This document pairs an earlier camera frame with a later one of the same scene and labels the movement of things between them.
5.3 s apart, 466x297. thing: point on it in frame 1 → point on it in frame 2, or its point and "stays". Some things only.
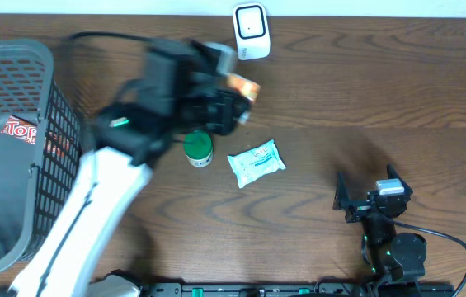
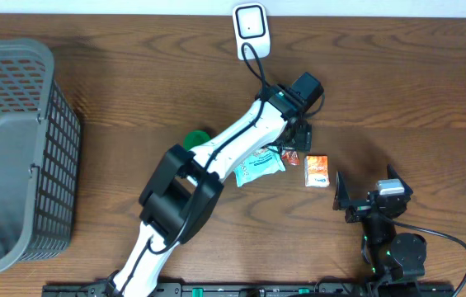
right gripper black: x=342 y=200 stays
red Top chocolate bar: x=21 y=129 → x=291 y=157
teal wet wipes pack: x=255 y=163 stays
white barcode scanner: x=251 y=28 stays
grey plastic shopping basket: x=25 y=145 stays
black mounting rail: x=297 y=289 stays
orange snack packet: x=247 y=88 → x=317 y=171
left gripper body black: x=212 y=113 → x=299 y=134
